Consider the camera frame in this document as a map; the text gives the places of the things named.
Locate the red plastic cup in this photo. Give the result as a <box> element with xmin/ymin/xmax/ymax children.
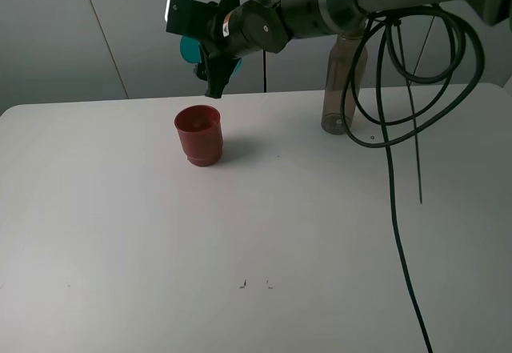
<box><xmin>174</xmin><ymin>105</ymin><xmax>223</xmax><ymax>167</ymax></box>

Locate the black camera cable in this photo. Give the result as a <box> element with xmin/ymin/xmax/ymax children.
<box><xmin>342</xmin><ymin>2</ymin><xmax>486</xmax><ymax>353</ymax></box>

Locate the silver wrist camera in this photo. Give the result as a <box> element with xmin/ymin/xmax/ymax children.
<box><xmin>165</xmin><ymin>0</ymin><xmax>218</xmax><ymax>42</ymax></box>

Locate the smoky transparent plastic bottle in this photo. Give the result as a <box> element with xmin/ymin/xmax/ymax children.
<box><xmin>321</xmin><ymin>34</ymin><xmax>368</xmax><ymax>135</ymax></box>

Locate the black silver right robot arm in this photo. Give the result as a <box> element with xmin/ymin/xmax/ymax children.
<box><xmin>197</xmin><ymin>0</ymin><xmax>511</xmax><ymax>98</ymax></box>

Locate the teal transparent plastic cup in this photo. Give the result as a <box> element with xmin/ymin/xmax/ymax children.
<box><xmin>179</xmin><ymin>36</ymin><xmax>242</xmax><ymax>81</ymax></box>

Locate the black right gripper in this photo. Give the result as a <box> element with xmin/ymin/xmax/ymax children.
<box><xmin>194</xmin><ymin>0</ymin><xmax>244</xmax><ymax>99</ymax></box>

